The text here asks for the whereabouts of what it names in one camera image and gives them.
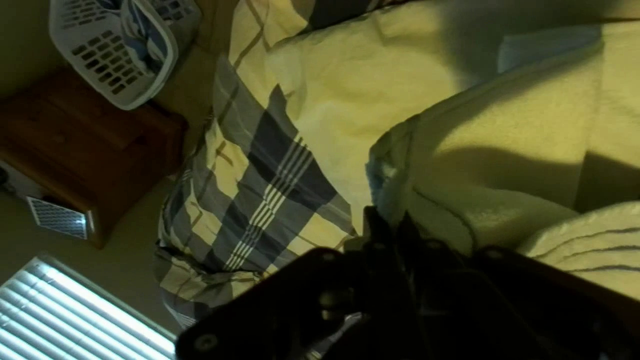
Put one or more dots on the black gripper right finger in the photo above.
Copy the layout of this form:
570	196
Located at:
507	313

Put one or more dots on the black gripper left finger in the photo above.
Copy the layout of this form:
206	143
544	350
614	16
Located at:
286	313

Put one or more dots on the pale striped towel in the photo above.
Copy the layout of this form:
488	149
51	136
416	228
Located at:
507	133

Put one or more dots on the folded beige striped towel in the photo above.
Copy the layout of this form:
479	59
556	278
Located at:
346	80

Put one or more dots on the white window blinds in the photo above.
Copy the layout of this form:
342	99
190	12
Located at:
73	321

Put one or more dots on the white floor vent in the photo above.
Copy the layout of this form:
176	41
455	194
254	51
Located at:
58	217

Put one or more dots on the brown wooden nightstand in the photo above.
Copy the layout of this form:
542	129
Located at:
87	146

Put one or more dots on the white plastic laundry basket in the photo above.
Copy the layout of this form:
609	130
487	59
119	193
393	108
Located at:
112	46

